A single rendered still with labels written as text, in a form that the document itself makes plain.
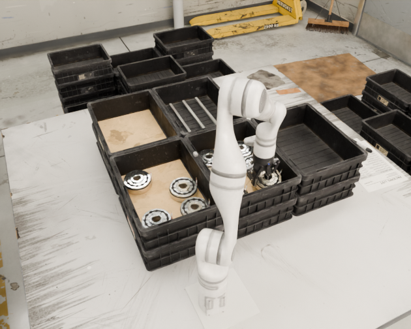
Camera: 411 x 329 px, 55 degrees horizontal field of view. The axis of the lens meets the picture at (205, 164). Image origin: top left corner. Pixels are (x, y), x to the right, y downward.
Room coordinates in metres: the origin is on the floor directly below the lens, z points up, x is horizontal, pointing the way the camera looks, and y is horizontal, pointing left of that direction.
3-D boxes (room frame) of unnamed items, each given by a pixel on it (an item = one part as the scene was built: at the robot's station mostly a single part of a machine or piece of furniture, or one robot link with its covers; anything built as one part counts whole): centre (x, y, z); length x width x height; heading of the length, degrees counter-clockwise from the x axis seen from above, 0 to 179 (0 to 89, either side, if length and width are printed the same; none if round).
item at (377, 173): (1.35, -0.72, 0.70); 0.33 x 0.23 x 0.01; 25
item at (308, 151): (1.26, -0.40, 0.87); 0.40 x 0.30 x 0.11; 24
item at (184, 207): (0.94, 0.04, 0.86); 0.10 x 0.10 x 0.01
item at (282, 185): (1.14, -0.13, 0.92); 0.40 x 0.30 x 0.02; 24
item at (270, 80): (2.11, -0.36, 0.71); 0.22 x 0.19 x 0.01; 25
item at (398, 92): (2.41, -1.36, 0.31); 0.40 x 0.30 x 0.34; 25
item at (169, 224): (1.01, 0.14, 0.92); 0.40 x 0.30 x 0.02; 24
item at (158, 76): (2.43, 0.37, 0.37); 0.40 x 0.30 x 0.45; 115
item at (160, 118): (1.38, 0.31, 0.87); 0.40 x 0.30 x 0.11; 24
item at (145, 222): (0.88, 0.17, 0.86); 0.10 x 0.10 x 0.01
